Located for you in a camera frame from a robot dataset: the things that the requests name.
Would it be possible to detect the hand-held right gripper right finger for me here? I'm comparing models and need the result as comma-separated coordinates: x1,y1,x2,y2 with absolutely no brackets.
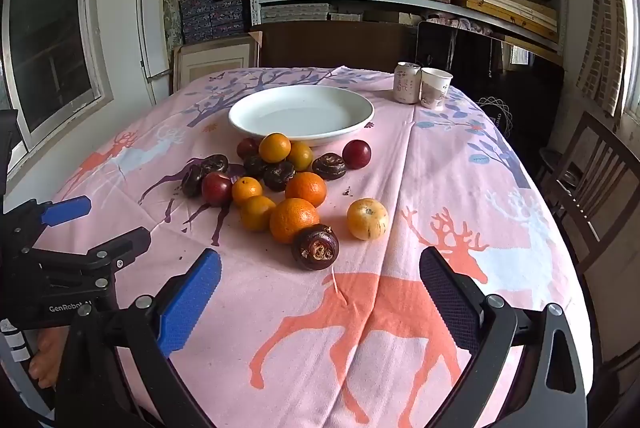
419,246,589,428

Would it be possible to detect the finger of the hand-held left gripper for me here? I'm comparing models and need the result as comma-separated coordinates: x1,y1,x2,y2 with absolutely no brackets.
22,226,153,292
4,195,93,251

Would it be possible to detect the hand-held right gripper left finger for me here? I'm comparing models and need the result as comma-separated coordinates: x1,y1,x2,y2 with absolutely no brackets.
55,248,222,428

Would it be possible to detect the yellow round fruit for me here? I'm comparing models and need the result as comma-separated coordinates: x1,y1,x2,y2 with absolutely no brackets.
347,198,389,241

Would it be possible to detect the small orange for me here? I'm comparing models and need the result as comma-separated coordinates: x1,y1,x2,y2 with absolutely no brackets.
231,177,264,208

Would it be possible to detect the large orange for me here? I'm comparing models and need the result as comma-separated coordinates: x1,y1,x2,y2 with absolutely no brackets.
269,198,321,245

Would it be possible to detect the dark red plum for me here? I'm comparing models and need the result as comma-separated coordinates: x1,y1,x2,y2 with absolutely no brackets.
236,137,261,160

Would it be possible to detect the greenish orange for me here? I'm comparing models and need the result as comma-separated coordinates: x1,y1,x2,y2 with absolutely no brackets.
286,142,315,172

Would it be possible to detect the white plate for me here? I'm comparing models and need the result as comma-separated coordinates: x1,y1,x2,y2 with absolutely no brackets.
228,85,375,148

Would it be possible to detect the pink printed tablecloth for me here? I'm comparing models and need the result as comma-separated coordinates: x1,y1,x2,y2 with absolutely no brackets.
50,65,593,428

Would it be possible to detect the white framed window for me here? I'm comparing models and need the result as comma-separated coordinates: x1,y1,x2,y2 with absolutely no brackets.
0,0,114,155

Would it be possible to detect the dark wooden chair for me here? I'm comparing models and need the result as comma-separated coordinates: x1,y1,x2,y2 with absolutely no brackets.
536,110,640,361

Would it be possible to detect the white board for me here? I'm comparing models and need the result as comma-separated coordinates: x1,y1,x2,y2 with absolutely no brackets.
136,0,173,106

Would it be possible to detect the framed picture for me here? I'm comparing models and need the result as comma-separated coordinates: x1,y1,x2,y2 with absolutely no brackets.
172,35,261,94

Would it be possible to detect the white paper cup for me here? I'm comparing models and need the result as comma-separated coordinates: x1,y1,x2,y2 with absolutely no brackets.
419,67,453,110

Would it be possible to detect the pink drink can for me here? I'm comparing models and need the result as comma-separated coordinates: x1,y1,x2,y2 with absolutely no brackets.
393,61,423,105

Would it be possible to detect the grey marbled panel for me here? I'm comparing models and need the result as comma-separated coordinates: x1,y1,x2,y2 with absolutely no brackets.
160,0,184,54

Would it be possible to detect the black glossy panel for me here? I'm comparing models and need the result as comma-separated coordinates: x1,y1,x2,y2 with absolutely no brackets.
415,20,566,145

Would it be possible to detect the stack of blue patterned boxes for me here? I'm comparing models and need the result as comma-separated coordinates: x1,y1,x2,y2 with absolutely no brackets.
179,0,251,44

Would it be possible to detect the dark wooden panel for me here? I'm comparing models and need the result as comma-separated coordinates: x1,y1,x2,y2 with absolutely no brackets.
260,23,419,71

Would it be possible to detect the row of grey patterned boxes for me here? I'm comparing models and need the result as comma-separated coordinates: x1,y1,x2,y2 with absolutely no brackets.
260,3,366,24

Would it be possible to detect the beige curtain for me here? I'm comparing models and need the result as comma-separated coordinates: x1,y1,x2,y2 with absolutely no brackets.
575,0,632,119

